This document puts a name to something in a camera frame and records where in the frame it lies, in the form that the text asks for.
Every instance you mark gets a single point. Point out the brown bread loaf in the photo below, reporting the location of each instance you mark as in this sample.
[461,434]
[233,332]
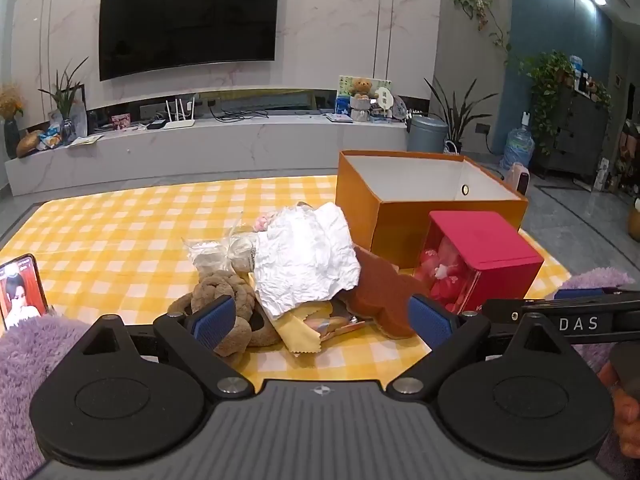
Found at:
[30,144]

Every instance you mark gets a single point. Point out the small snack packet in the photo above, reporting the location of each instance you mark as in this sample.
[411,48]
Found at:
[340,322]

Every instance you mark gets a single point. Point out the white wifi router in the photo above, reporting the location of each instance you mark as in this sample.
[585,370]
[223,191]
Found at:
[177,121]

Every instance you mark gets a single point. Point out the stack of papers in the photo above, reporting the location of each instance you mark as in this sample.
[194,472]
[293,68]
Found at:
[85,140]

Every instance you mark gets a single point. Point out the orange cardboard box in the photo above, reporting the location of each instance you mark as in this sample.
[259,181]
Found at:
[400,220]

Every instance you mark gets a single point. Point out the black wall television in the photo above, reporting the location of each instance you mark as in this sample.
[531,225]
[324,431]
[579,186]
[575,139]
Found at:
[190,20]

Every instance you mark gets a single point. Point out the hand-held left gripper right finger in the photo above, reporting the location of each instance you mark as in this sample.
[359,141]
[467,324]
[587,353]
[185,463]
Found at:
[430,320]

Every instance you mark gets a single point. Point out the grey trash bin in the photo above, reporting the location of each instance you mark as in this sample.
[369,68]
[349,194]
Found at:
[427,135]

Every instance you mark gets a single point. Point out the yellow zigzag-edged cloth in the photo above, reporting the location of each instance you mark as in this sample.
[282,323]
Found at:
[295,332]

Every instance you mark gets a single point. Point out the brown teddy bear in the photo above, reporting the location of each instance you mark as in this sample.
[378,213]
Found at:
[363,92]

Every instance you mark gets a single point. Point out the bushy green potted plant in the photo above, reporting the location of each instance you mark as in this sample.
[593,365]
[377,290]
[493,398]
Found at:
[547,85]

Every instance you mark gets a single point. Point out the green leafy plant in vase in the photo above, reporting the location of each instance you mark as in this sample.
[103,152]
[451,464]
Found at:
[67,105]

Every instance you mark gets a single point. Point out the person's right hand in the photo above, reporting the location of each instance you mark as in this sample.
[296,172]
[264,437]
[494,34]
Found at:
[625,420]

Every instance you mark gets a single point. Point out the pink space heater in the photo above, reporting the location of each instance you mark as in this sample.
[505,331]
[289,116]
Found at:
[517,180]

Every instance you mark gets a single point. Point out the large water bottle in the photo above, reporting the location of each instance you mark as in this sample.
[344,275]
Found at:
[517,147]

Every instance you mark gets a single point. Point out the brown braided plush toy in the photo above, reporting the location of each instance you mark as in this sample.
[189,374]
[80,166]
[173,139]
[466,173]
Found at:
[220,282]

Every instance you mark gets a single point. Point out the white marble media console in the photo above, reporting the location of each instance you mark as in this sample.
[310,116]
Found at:
[225,150]

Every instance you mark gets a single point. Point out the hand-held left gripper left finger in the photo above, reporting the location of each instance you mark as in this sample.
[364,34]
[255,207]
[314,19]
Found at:
[215,320]

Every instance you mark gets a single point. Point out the pink card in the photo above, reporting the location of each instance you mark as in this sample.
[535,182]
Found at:
[121,122]

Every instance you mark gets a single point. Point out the person's left forearm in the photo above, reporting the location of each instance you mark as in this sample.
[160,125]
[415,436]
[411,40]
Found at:
[25,385]

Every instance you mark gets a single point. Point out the smartphone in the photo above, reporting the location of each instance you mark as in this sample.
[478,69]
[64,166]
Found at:
[22,290]

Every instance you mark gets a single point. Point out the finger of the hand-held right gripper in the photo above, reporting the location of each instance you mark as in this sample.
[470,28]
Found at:
[590,293]

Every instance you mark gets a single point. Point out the red gift box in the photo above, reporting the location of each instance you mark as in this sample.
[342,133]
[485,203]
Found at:
[490,240]

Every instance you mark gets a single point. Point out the blue snack bag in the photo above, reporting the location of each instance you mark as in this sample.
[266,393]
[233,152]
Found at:
[50,138]

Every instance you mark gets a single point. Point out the small black box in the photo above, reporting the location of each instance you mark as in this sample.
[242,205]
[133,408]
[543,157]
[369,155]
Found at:
[156,124]

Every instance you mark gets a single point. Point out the yellow checked mat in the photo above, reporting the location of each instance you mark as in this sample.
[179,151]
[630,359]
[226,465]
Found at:
[125,220]

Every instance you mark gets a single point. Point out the white silver sheet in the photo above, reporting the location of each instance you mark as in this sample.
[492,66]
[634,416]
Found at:
[305,250]

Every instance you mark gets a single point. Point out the clear plastic bag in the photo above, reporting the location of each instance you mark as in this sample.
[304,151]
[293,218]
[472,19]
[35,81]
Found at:
[235,255]

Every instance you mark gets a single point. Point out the dark grey cabinet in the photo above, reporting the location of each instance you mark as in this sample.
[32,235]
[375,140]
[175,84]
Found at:
[575,135]

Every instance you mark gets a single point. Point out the hanging vine plant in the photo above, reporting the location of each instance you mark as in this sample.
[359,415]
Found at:
[482,10]

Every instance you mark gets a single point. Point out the dried yellow flowers in vase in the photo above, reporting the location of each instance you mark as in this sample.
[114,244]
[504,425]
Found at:
[10,110]

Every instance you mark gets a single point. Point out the long-leaf potted plant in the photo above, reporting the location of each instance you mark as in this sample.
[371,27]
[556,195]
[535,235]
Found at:
[457,120]

